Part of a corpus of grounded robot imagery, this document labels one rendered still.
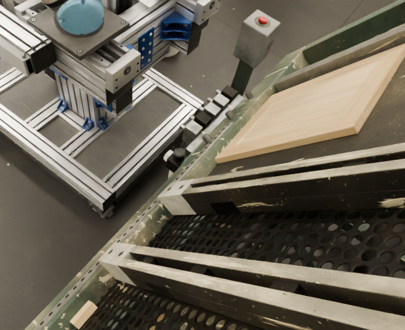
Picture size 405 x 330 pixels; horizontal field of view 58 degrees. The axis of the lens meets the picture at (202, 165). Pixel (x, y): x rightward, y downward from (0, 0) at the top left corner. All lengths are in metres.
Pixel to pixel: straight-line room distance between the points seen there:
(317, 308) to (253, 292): 0.10
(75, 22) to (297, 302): 0.85
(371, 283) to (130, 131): 1.74
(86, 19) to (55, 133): 1.09
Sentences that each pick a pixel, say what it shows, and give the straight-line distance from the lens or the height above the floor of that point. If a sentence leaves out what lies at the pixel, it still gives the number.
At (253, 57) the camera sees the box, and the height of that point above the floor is 0.80.
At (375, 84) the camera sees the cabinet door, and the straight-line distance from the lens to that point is 0.97.
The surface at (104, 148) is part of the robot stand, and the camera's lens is 1.96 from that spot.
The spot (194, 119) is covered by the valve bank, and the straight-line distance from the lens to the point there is 1.41.
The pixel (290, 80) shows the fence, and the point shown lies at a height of 0.96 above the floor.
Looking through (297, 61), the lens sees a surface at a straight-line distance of 1.55.
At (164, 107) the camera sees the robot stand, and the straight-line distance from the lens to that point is 2.14.
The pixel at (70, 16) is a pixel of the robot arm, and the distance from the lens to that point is 1.03.
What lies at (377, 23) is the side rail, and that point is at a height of 1.15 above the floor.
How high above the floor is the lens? 1.85
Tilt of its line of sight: 57 degrees down
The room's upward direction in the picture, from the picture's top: 18 degrees clockwise
